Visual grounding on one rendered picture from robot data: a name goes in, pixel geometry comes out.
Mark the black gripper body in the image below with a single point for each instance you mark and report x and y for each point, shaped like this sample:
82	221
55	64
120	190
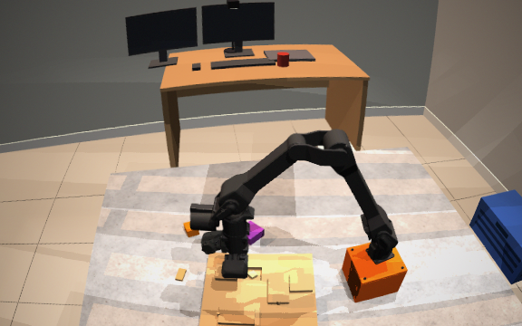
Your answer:
236	267

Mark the pale yellow block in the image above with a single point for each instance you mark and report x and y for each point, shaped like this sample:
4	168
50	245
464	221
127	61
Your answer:
252	274

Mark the purple cube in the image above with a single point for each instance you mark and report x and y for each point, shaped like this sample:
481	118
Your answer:
255	233

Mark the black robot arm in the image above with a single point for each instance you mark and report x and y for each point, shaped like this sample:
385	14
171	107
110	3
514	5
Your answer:
231	205

